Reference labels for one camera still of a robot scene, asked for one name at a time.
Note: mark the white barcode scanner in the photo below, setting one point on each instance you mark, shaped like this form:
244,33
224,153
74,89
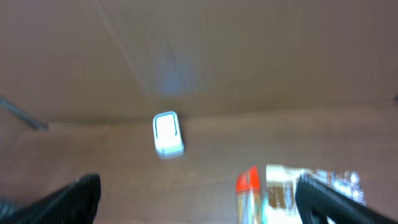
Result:
167,135

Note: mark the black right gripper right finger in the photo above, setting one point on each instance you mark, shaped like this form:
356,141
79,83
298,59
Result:
317,202

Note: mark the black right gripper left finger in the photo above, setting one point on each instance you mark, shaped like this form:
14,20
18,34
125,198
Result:
76,202

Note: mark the beige grain snack pouch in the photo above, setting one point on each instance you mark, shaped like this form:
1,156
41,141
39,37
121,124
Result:
279,205

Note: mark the orange spaghetti packet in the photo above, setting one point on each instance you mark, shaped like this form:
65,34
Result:
248,197

